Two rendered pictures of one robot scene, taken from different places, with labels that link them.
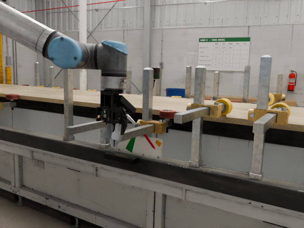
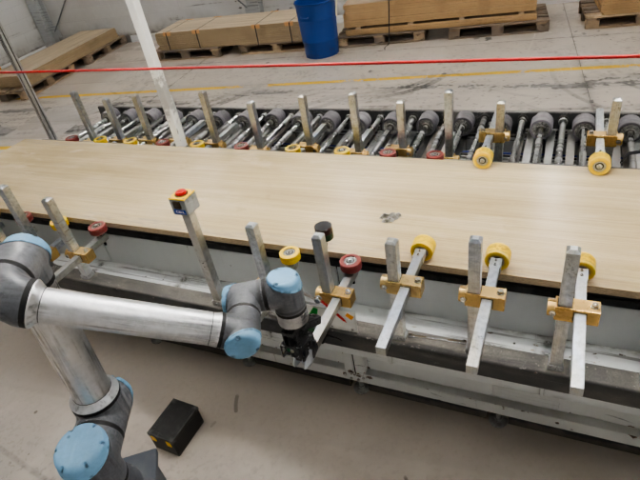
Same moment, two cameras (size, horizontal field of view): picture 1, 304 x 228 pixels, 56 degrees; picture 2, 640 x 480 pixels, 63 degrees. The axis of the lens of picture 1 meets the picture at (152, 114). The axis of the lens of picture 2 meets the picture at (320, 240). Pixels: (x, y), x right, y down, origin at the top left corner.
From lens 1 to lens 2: 0.98 m
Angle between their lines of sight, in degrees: 27
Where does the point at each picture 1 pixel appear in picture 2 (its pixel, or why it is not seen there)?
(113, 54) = (288, 298)
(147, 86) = (321, 257)
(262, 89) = (473, 274)
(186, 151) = (381, 293)
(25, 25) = (189, 331)
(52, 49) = (230, 350)
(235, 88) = not seen: outside the picture
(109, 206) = not seen: hidden behind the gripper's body
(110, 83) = (291, 325)
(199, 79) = (391, 257)
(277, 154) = not seen: hidden behind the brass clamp
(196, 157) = (400, 331)
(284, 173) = (506, 317)
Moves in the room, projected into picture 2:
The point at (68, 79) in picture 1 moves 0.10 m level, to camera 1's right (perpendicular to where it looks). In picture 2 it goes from (197, 237) to (224, 232)
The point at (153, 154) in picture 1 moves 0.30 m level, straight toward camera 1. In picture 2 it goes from (345, 326) to (359, 393)
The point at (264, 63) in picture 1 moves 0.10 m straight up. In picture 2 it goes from (473, 249) to (474, 220)
